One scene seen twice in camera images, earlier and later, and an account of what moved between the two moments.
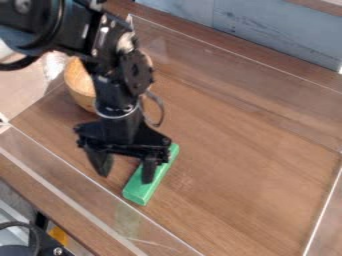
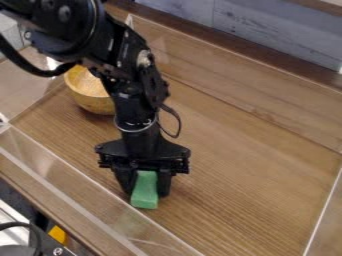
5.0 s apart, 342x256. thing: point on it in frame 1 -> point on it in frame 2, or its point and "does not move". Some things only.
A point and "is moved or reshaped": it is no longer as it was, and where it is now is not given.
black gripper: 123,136 -> 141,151
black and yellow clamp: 48,237 does not move
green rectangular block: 139,191 is moved or reshaped
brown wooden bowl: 79,82 does not move
